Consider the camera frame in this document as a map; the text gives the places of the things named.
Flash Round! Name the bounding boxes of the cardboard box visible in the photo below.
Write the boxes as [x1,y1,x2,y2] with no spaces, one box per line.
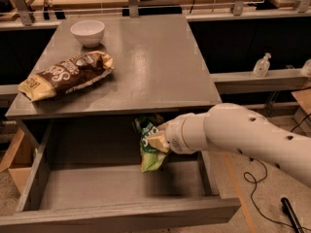
[0,128,35,192]

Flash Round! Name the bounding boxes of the metal railing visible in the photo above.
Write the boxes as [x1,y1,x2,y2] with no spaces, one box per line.
[0,0,310,30]

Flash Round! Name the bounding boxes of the grey cabinet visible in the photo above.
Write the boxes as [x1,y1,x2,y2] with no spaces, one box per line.
[6,15,221,137]

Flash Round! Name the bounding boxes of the grey side bench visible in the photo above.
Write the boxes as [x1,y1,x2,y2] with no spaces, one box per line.
[211,69,308,94]

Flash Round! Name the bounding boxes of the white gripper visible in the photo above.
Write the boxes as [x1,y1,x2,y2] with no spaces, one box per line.
[147,114,201,154]

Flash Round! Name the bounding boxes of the green rice chip bag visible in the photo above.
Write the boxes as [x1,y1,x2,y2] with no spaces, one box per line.
[132,116,167,173]

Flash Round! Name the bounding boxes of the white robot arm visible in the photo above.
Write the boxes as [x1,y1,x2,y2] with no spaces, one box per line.
[147,103,311,186]

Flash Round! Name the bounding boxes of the white bowl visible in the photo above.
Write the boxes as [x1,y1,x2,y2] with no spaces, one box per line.
[70,20,105,48]

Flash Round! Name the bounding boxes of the black cylindrical floor object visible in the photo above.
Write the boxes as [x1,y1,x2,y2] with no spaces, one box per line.
[281,197,304,233]

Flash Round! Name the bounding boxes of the brown chip bag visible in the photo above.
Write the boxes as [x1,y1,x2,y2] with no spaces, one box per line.
[17,50,114,102]

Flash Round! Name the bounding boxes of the open grey top drawer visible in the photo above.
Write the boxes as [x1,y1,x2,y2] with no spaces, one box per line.
[1,122,240,233]

